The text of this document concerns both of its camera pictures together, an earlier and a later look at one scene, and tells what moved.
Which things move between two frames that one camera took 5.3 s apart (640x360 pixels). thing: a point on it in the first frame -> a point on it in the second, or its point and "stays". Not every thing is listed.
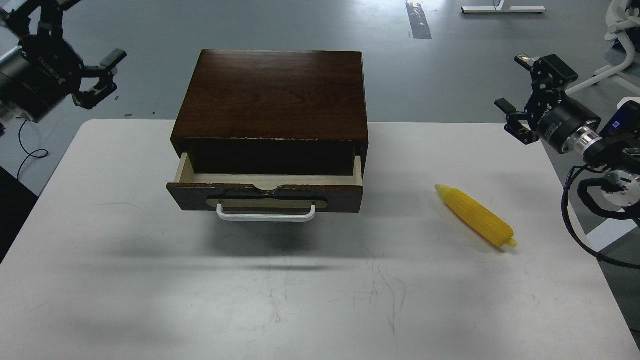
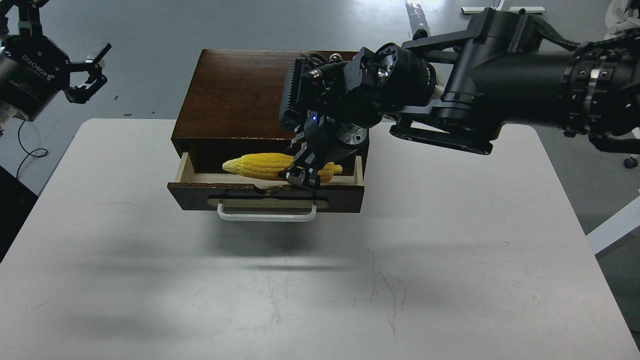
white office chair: x=620 y=16 stays
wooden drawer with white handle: x=262 y=197 stays
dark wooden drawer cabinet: x=274 y=112 stays
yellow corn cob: x=489 y=225 -> x=270 y=166
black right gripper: x=555 y=116 -> x=327 y=138
